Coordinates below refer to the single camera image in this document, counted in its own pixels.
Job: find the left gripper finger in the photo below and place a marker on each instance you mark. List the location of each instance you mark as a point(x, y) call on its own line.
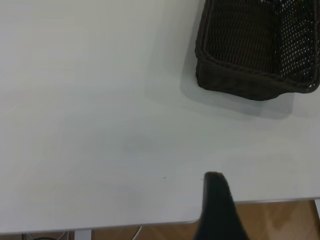
point(215, 212)

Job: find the black wicker basket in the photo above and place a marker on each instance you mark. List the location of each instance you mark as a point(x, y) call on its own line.
point(237, 37)

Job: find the white table leg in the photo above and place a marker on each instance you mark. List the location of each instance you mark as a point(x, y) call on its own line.
point(317, 211)
point(83, 235)

